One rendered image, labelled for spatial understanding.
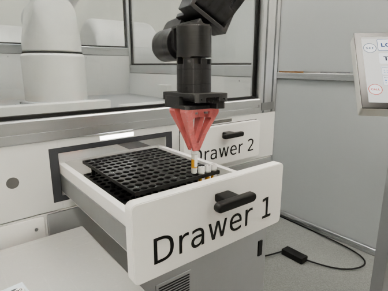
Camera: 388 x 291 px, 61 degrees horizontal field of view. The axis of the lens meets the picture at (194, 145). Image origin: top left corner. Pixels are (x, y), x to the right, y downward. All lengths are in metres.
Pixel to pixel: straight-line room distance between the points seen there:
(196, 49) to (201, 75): 0.04
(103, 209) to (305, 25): 1.97
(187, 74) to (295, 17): 1.88
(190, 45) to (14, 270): 0.46
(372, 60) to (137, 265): 1.04
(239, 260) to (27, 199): 0.71
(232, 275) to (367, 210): 1.24
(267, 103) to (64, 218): 0.67
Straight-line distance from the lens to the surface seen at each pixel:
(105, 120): 0.73
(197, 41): 0.53
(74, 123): 0.71
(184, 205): 0.44
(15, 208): 0.72
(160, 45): 0.60
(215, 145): 0.90
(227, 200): 0.45
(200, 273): 1.05
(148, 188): 0.53
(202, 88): 0.53
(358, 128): 2.13
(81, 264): 0.62
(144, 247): 0.43
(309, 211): 2.43
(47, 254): 0.67
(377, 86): 1.20
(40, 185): 0.72
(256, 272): 1.27
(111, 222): 0.51
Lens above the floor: 1.09
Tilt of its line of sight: 14 degrees down
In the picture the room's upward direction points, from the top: straight up
